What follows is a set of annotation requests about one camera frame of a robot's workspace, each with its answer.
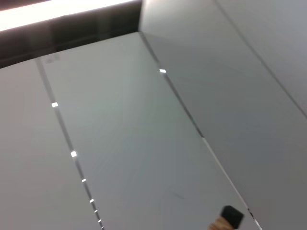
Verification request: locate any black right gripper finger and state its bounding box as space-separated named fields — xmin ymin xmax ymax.
xmin=220 ymin=205 xmax=245 ymax=230

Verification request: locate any khaki canvas food bag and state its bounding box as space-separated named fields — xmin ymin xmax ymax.
xmin=207 ymin=215 xmax=227 ymax=230

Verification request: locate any bright ceiling light strip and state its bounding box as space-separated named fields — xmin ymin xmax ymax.
xmin=0 ymin=0 xmax=142 ymax=32

